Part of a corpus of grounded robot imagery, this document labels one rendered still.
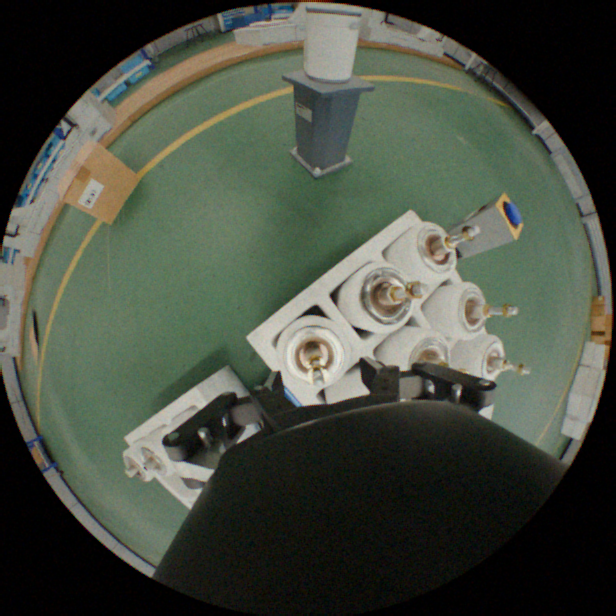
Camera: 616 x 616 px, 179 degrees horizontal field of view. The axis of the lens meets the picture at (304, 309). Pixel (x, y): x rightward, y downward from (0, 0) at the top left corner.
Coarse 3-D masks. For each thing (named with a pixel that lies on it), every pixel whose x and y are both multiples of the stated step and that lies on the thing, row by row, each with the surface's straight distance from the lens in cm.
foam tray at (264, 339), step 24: (408, 216) 41; (384, 240) 36; (360, 264) 33; (312, 288) 31; (336, 288) 43; (432, 288) 39; (288, 312) 31; (312, 312) 42; (336, 312) 31; (264, 336) 32; (360, 336) 37; (384, 336) 34; (264, 360) 33; (288, 384) 33
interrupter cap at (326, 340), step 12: (300, 336) 24; (312, 336) 24; (324, 336) 24; (336, 336) 24; (288, 348) 24; (300, 348) 24; (324, 348) 24; (336, 348) 24; (288, 360) 24; (300, 360) 25; (336, 360) 25; (288, 372) 25; (300, 372) 25; (336, 372) 25
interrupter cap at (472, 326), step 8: (472, 288) 36; (464, 296) 34; (472, 296) 36; (480, 296) 37; (464, 304) 34; (464, 312) 34; (464, 320) 34; (472, 320) 36; (480, 320) 37; (464, 328) 34; (472, 328) 36; (480, 328) 37
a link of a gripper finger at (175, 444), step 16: (224, 400) 11; (192, 416) 10; (208, 416) 10; (176, 432) 9; (192, 432) 9; (224, 432) 11; (240, 432) 12; (176, 448) 8; (192, 448) 9; (192, 480) 9
